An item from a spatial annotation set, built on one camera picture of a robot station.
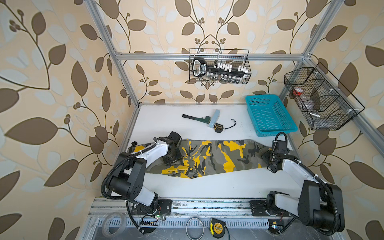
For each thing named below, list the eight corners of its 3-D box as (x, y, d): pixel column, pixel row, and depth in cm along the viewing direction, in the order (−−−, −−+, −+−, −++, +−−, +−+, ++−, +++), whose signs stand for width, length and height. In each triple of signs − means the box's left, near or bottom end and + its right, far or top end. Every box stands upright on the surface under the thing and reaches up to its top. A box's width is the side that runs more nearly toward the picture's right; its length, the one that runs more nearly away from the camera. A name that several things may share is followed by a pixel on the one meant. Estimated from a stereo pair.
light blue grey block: (208, 127, 109) (208, 123, 105) (214, 112, 118) (215, 108, 115) (213, 128, 108) (214, 125, 104) (219, 113, 117) (220, 110, 114)
